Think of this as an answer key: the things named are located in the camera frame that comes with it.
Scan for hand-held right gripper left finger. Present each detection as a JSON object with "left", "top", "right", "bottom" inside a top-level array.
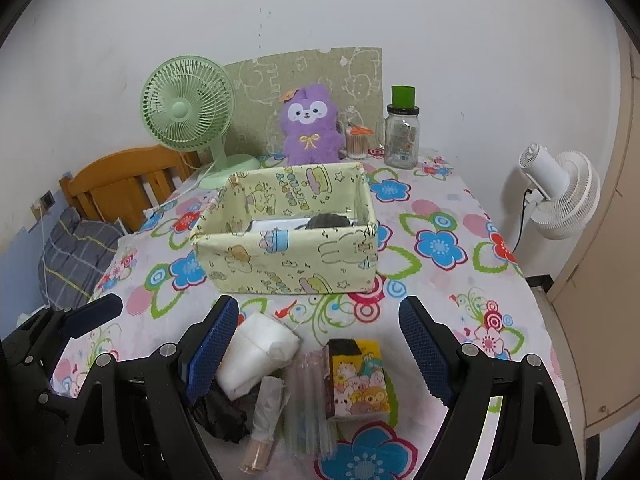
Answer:
[{"left": 74, "top": 295, "right": 240, "bottom": 480}]

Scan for purple plush toy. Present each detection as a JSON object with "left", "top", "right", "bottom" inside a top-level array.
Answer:
[{"left": 277, "top": 84, "right": 347, "bottom": 166}]

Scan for glass jar with green lid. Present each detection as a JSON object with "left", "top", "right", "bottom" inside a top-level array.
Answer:
[{"left": 376, "top": 86, "right": 421, "bottom": 170}]

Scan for toothpick jar with orange lid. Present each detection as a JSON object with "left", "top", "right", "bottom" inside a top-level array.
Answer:
[{"left": 345, "top": 122, "right": 375, "bottom": 161}]

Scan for floral tablecloth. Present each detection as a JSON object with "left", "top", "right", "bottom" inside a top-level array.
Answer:
[{"left": 52, "top": 152, "right": 563, "bottom": 480}]

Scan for white circulator fan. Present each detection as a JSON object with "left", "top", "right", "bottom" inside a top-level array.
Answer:
[{"left": 517, "top": 142, "right": 601, "bottom": 241}]

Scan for green desk fan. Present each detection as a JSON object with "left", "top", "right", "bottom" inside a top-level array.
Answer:
[{"left": 139, "top": 56, "right": 261, "bottom": 190}]

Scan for dark grey object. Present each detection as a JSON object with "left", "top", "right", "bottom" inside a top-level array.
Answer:
[{"left": 305, "top": 213, "right": 351, "bottom": 231}]

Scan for yellow cartoon print storage box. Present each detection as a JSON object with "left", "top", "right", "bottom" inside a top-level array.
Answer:
[{"left": 191, "top": 160, "right": 379, "bottom": 295}]

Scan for grey plaid pillow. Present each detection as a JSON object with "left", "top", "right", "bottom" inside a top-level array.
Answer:
[{"left": 39, "top": 207, "right": 126, "bottom": 311}]

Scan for black plastic bag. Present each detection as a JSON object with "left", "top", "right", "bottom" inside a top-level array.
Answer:
[{"left": 192, "top": 382, "right": 251, "bottom": 443}]

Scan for black fan cable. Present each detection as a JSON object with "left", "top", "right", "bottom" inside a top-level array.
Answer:
[{"left": 512, "top": 187, "right": 533, "bottom": 256}]

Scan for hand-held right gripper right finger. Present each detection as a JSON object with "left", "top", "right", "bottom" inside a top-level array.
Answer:
[{"left": 398, "top": 295, "right": 583, "bottom": 480}]

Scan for white plastic bags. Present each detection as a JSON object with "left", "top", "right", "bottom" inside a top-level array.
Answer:
[{"left": 239, "top": 376, "right": 286, "bottom": 475}]

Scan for cartoon print tissue packet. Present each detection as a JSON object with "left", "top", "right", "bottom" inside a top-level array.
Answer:
[{"left": 325, "top": 338, "right": 387, "bottom": 421}]

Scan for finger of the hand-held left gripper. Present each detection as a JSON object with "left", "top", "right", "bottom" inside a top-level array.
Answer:
[{"left": 5, "top": 294, "right": 123, "bottom": 376}]

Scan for white tissue pack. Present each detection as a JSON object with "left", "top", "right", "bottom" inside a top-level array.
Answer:
[{"left": 215, "top": 311, "right": 302, "bottom": 401}]

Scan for bundle of clear straws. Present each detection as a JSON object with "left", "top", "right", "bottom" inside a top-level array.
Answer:
[{"left": 282, "top": 350, "right": 341, "bottom": 461}]

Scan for printed cardboard panel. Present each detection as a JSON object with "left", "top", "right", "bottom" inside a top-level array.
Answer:
[{"left": 222, "top": 47, "right": 383, "bottom": 157}]

